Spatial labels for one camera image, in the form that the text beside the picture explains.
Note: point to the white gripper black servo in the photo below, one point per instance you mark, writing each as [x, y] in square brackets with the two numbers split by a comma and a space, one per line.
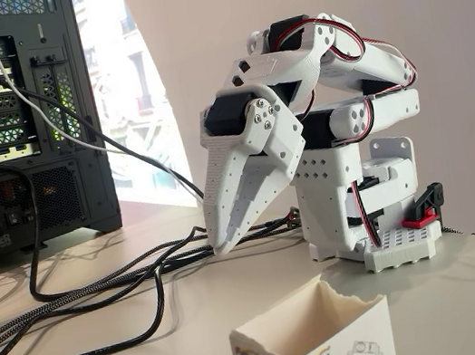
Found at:
[267, 128]

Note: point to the white robot arm with base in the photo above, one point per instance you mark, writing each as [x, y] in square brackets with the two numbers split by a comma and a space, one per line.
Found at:
[391, 106]

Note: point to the white cardboard box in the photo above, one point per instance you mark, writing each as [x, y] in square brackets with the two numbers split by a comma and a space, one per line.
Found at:
[368, 343]

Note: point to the black and red clamp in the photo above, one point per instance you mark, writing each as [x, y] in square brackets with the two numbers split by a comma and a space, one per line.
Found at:
[426, 204]

